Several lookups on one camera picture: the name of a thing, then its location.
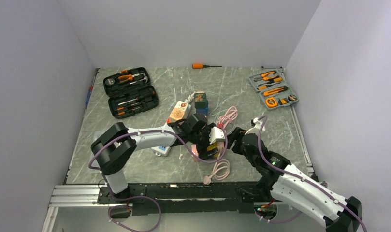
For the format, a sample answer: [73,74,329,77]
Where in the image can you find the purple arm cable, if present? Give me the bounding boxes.
[254,115,369,232]
[87,125,229,231]

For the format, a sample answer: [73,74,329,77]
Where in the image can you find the orange tape measure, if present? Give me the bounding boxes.
[265,97,278,109]

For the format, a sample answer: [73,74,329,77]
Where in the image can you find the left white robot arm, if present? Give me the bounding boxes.
[89,113,217,203]

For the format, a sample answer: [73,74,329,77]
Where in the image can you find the pink plug cable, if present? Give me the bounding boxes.
[209,158,231,182]

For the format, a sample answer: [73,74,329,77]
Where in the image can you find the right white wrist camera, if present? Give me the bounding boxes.
[247,116,267,135]

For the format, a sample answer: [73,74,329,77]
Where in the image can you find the pink round plug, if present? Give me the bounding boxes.
[203,176,212,185]

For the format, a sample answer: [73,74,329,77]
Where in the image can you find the dark green cube adapter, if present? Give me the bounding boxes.
[194,91,208,109]

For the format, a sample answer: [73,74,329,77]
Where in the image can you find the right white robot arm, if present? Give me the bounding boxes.
[227,128,364,232]

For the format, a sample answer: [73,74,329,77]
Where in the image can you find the grey plastic tool case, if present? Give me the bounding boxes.
[247,68,299,110]

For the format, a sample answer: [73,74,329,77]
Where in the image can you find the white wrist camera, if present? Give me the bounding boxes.
[208,123,226,145]
[247,116,267,135]

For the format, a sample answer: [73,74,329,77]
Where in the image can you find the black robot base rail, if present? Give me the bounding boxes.
[97,182,272,216]

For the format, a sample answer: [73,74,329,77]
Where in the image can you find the orange black combination pliers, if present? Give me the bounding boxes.
[253,71,278,82]

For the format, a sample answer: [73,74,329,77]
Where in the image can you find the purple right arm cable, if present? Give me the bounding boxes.
[254,115,369,232]

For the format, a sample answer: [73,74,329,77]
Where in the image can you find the black hex key set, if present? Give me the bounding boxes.
[278,98,289,105]

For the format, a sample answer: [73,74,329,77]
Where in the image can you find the blue cube adapter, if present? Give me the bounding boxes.
[196,107,209,116]

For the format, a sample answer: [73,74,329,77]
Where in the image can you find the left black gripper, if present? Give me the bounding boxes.
[189,123,218,160]

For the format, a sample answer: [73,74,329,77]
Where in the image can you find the orange handled screwdriver upper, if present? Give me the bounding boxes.
[258,77,282,90]

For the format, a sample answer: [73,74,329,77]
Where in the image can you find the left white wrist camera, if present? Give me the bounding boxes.
[208,123,226,145]

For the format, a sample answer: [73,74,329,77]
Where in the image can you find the orange black utility knife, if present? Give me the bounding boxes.
[263,86,289,97]

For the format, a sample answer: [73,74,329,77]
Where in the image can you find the white multicolour power strip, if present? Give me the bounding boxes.
[150,100,193,157]

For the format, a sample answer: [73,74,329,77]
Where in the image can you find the loose orange screwdriver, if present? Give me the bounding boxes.
[192,63,222,69]

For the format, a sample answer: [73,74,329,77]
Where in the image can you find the pink cube socket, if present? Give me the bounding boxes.
[191,144,199,161]

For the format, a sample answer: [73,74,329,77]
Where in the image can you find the beige cube adapter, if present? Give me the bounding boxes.
[167,108,190,123]

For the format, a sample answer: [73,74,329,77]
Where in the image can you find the yellow cube socket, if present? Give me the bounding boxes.
[206,143,219,159]

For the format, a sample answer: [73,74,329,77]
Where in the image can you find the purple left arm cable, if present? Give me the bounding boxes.
[87,125,229,231]

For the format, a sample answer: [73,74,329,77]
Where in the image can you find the black plastic tool case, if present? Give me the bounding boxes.
[103,67,159,119]

